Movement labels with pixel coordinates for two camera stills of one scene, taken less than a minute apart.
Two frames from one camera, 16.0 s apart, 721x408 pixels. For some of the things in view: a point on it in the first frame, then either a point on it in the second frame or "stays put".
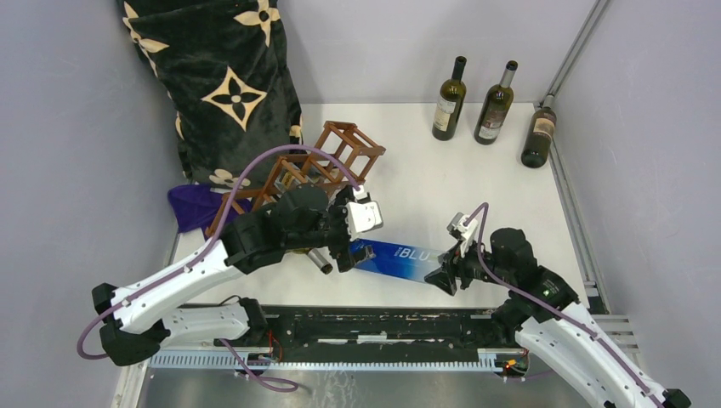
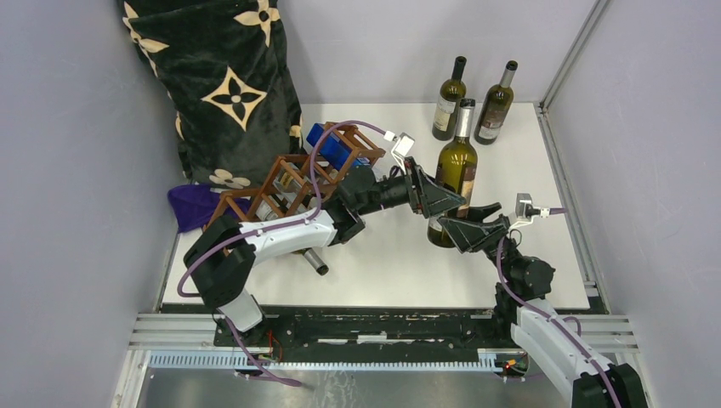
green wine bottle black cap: [450, 104] stays put
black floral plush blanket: [226, 68] stays put
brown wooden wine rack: [340, 157] stays put
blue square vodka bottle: [397, 260] to [331, 150]
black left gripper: [344, 256] to [431, 197]
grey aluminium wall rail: [581, 37] stays put
